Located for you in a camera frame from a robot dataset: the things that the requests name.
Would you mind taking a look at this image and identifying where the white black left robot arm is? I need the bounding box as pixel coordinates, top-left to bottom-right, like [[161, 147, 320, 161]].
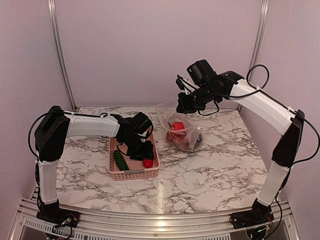
[[34, 105, 154, 223]]

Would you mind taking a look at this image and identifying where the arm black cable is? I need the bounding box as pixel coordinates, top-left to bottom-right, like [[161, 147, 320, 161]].
[[27, 112, 154, 157], [197, 64, 320, 231]]

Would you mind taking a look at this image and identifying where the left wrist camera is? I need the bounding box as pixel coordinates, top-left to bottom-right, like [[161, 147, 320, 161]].
[[132, 112, 153, 140]]

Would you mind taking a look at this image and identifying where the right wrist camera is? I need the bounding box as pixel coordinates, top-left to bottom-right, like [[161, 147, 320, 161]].
[[175, 74, 196, 95]]

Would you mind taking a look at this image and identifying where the purple eggplant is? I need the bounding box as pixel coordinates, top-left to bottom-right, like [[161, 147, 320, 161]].
[[193, 133, 203, 150]]

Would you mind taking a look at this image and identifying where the clear zip top bag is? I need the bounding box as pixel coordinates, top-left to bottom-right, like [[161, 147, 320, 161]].
[[154, 100, 202, 153]]

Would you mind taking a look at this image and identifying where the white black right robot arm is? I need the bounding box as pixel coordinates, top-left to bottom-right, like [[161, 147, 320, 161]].
[[175, 59, 305, 224]]

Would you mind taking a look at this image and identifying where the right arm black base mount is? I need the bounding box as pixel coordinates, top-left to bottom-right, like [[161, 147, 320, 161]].
[[229, 210, 275, 229]]

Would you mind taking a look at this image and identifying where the aluminium frame post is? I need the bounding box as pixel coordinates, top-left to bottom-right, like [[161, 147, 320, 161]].
[[236, 0, 271, 112], [48, 0, 77, 111]]

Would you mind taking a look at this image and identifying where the red lychee bunch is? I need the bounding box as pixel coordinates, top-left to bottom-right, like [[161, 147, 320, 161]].
[[165, 131, 193, 152]]

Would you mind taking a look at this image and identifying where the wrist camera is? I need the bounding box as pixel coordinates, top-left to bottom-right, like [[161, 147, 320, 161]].
[[132, 112, 153, 140], [175, 74, 196, 95]]

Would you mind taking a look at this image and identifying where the pink perforated plastic basket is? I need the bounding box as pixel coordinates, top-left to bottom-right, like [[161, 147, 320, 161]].
[[106, 133, 160, 181]]

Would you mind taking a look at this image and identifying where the orange yellow fruit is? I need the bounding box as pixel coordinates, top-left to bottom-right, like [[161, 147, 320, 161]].
[[142, 159, 154, 169]]

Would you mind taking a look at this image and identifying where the dark green cucumber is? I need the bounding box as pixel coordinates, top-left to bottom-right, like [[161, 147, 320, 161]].
[[113, 150, 130, 171]]

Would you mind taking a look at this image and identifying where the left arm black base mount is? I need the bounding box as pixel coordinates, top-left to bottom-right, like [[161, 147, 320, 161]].
[[36, 208, 80, 228]]

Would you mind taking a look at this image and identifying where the red bumpy fruit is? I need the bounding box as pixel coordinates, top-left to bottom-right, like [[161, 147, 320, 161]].
[[170, 121, 186, 131]]

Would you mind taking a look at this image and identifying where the left rear aluminium frame post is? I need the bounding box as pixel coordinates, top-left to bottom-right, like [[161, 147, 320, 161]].
[[48, 0, 77, 111]]

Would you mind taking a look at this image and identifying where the front aluminium table rail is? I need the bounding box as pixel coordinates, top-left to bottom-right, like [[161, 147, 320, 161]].
[[9, 197, 301, 240]]

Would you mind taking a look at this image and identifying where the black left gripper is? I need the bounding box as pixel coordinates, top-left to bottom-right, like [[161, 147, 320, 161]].
[[122, 134, 154, 161]]

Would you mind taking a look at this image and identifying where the right rear aluminium frame post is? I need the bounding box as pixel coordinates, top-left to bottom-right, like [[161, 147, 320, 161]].
[[236, 0, 271, 112]]

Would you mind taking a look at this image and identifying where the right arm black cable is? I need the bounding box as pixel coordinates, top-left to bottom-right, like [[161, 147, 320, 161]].
[[197, 64, 320, 231]]

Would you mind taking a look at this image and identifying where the aluminium table rail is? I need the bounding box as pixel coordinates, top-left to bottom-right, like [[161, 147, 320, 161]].
[[77, 104, 238, 114], [9, 197, 301, 240]]

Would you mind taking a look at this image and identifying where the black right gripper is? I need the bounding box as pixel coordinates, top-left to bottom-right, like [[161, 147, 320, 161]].
[[176, 83, 220, 113]]

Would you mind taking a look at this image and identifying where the rear aluminium table rail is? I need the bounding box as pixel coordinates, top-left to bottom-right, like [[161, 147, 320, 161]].
[[77, 104, 238, 114]]

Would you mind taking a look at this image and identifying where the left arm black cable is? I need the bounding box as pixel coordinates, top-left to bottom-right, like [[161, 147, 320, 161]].
[[27, 112, 154, 157]]

